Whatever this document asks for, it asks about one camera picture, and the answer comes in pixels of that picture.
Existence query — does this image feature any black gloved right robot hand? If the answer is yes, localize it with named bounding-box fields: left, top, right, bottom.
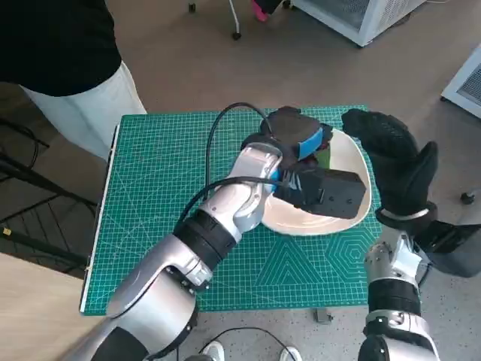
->
left=340, top=108, right=440, bottom=218

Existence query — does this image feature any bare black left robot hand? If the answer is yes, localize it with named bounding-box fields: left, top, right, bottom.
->
left=259, top=106, right=334, bottom=169

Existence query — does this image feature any purple toy grape bunch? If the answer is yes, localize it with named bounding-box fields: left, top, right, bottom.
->
left=304, top=144, right=334, bottom=171

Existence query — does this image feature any white square plate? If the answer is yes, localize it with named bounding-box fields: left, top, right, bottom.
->
left=259, top=127, right=373, bottom=237

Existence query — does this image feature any white vented box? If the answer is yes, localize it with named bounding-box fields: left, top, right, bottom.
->
left=440, top=43, right=481, bottom=120

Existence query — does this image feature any white chair leg with caster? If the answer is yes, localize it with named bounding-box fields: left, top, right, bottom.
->
left=225, top=0, right=244, bottom=41

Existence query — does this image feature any pink object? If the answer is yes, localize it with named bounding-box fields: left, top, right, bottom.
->
left=250, top=0, right=270, bottom=22

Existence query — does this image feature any white mesh cabinet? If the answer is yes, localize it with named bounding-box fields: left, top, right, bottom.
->
left=292, top=0, right=428, bottom=48

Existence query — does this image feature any green cutting mat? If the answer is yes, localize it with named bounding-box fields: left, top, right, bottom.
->
left=79, top=105, right=380, bottom=316

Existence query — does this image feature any person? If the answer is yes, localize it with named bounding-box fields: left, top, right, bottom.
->
left=0, top=0, right=147, bottom=161

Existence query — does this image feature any black metal rack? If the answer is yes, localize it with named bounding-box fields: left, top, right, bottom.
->
left=0, top=116, right=101, bottom=264

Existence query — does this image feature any light wooden desk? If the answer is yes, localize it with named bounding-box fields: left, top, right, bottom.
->
left=0, top=251, right=91, bottom=361

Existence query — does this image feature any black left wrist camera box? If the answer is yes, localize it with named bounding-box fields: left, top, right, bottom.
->
left=280, top=167, right=368, bottom=221

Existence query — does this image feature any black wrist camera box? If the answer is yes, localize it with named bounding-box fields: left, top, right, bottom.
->
left=280, top=167, right=368, bottom=221
left=413, top=220, right=481, bottom=278

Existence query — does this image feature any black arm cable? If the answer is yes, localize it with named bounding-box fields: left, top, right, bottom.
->
left=178, top=101, right=298, bottom=230

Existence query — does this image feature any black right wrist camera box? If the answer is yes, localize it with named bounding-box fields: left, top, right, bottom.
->
left=413, top=220, right=481, bottom=278

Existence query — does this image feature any black floor cable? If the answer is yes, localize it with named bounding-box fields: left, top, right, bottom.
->
left=202, top=326, right=298, bottom=361

